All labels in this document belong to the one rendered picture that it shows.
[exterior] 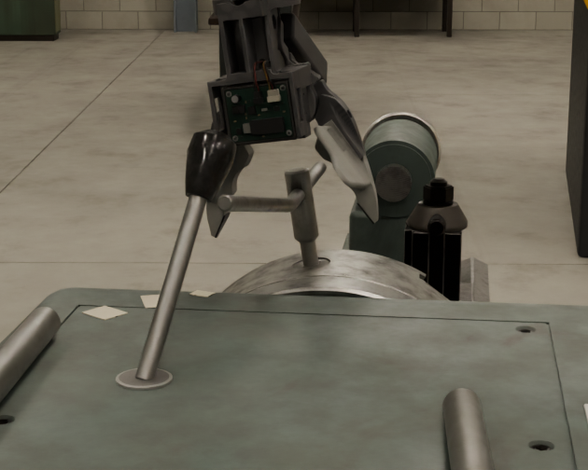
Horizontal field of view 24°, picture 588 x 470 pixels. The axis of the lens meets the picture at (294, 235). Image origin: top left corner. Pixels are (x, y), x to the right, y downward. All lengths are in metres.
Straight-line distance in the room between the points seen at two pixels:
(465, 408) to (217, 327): 0.26
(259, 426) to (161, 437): 0.06
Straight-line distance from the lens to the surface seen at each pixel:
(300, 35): 1.14
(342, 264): 1.19
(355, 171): 1.12
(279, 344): 0.93
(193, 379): 0.87
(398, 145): 2.26
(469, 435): 0.73
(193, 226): 0.88
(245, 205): 0.99
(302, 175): 1.17
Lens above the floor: 1.56
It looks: 14 degrees down
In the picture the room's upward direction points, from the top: straight up
